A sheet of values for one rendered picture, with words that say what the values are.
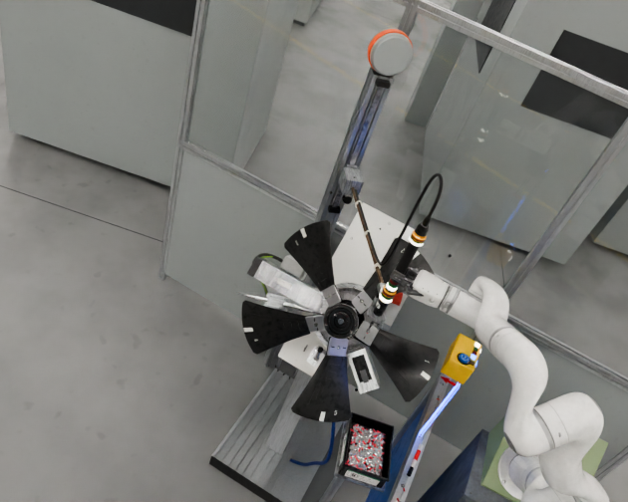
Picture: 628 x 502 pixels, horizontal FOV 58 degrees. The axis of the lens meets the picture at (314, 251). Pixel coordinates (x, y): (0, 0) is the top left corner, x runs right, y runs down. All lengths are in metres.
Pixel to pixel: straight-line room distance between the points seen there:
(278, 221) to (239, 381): 0.93
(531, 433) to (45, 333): 2.53
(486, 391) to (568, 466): 1.45
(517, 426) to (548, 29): 3.13
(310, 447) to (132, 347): 1.09
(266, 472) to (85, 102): 2.62
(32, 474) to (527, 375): 2.16
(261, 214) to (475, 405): 1.45
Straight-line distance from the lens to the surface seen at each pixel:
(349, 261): 2.21
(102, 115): 4.12
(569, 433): 1.48
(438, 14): 2.21
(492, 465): 2.16
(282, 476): 2.88
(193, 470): 2.90
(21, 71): 4.30
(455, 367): 2.26
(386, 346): 1.98
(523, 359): 1.44
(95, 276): 3.57
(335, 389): 2.03
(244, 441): 2.92
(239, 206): 2.91
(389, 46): 2.11
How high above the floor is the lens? 2.60
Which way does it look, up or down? 40 degrees down
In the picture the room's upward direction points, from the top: 21 degrees clockwise
